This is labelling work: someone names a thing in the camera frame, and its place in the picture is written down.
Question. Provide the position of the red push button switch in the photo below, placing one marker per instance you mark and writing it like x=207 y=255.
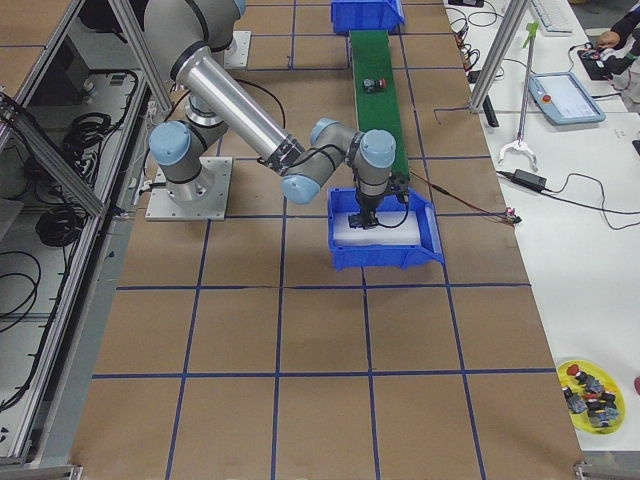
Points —
x=371 y=85

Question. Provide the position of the right blue storage bin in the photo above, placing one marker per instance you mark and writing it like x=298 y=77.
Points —
x=342 y=200

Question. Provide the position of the green handled reacher grabber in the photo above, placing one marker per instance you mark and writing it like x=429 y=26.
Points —
x=519 y=144

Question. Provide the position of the yellow tray of buttons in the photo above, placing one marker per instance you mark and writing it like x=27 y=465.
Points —
x=594 y=400

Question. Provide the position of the blue storage bin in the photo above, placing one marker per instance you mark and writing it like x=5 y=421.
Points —
x=342 y=200
x=354 y=15

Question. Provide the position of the yellow push button switch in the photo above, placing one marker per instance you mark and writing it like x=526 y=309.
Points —
x=361 y=221

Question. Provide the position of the left blue storage bin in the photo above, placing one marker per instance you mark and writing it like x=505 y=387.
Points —
x=354 y=15

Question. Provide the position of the white foam pad right bin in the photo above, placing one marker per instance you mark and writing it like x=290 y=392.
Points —
x=406 y=234

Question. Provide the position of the aluminium frame post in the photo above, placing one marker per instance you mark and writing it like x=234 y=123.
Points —
x=504 y=36

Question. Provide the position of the green conveyor belt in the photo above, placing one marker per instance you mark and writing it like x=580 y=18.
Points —
x=371 y=58

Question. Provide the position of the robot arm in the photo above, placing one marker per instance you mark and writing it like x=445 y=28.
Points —
x=218 y=98
x=171 y=27

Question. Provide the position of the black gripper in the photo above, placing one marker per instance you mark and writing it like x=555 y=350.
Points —
x=369 y=205

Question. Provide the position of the black power adapter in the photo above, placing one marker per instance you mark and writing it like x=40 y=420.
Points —
x=529 y=180

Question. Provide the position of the teach pendant tablet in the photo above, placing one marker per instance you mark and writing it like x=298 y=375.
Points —
x=563 y=99

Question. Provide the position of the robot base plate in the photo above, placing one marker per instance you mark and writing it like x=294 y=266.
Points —
x=203 y=198

